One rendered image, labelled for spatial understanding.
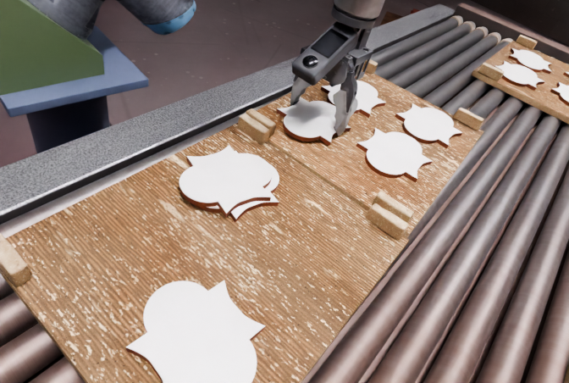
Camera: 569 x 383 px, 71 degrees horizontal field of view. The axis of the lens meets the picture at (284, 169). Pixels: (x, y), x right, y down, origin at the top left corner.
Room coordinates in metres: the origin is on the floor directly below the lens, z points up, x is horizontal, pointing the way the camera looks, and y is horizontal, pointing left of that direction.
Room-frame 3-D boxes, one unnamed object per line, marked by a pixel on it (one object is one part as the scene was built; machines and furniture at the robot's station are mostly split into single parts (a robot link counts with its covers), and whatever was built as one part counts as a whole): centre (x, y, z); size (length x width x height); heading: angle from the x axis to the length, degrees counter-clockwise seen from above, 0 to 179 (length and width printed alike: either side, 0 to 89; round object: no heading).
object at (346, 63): (0.66, -0.04, 1.09); 0.09 x 0.08 x 0.12; 152
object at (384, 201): (0.45, -0.17, 0.95); 0.06 x 0.02 x 0.03; 62
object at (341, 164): (0.68, -0.15, 0.93); 0.41 x 0.35 x 0.02; 152
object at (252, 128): (0.55, 0.07, 0.95); 0.06 x 0.02 x 0.03; 61
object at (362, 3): (0.66, -0.04, 1.17); 0.08 x 0.08 x 0.05
